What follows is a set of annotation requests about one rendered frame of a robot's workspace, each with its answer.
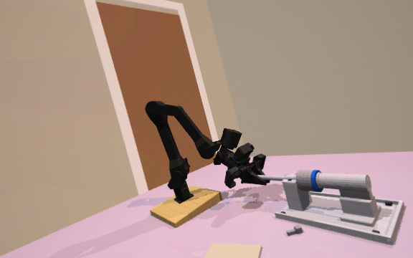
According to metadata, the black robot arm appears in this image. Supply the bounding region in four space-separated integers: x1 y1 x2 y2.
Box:
146 101 254 203

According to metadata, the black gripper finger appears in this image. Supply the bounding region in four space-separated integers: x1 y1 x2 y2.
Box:
241 166 267 185
252 161 270 183

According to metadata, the blue ring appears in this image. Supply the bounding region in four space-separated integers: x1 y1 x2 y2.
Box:
310 170 323 192

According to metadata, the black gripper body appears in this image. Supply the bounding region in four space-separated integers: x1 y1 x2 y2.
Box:
224 153 266 188

